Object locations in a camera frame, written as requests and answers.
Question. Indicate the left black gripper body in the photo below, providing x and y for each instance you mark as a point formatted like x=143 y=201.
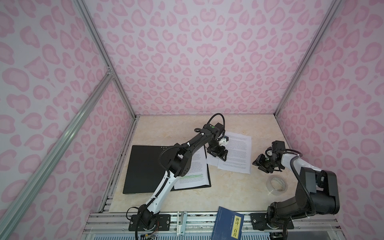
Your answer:
x=215 y=148

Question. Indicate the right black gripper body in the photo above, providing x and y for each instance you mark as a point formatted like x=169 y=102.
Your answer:
x=269 y=165

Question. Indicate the printed paper sheet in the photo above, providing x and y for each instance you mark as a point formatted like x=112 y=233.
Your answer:
x=239 y=154
x=197 y=177
x=212 y=159

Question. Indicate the white black file folder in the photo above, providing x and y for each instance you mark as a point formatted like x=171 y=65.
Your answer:
x=144 y=172

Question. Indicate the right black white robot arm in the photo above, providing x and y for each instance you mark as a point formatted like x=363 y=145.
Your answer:
x=316 y=192

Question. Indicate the clear tape roll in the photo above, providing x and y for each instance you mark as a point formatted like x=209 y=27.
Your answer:
x=276 y=185

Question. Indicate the blue book yellow label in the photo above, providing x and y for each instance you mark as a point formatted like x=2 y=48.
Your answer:
x=228 y=225

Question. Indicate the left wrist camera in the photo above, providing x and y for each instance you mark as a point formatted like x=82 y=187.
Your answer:
x=223 y=140

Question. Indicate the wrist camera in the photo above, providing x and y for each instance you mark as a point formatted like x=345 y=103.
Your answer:
x=223 y=140
x=269 y=153

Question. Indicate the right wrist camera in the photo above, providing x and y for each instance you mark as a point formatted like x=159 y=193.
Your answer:
x=269 y=153

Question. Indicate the aluminium diagonal frame bar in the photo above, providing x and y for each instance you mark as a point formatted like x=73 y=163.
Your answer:
x=20 y=205

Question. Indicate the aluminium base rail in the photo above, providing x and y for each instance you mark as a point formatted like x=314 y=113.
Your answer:
x=200 y=225

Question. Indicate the right aluminium corner post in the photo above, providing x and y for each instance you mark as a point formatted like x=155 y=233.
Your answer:
x=326 y=23

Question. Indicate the aluminium corner post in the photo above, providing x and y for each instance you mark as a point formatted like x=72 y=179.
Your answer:
x=326 y=23
x=91 y=27

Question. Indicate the left aluminium corner post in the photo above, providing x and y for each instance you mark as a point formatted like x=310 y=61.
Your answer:
x=91 y=27

